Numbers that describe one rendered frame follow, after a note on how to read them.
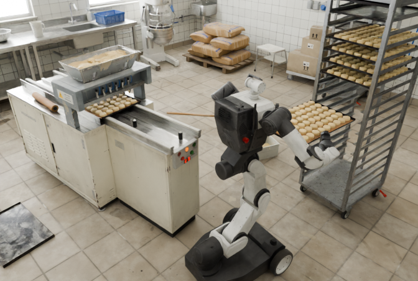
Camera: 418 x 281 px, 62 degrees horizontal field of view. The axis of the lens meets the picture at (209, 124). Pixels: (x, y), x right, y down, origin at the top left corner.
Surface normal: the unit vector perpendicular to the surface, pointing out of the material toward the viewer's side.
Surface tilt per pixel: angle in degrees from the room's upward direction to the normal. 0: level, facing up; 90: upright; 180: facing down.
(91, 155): 90
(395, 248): 0
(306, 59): 88
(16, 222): 0
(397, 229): 0
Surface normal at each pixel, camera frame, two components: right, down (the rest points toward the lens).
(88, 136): 0.78, 0.30
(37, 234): 0.00, -0.87
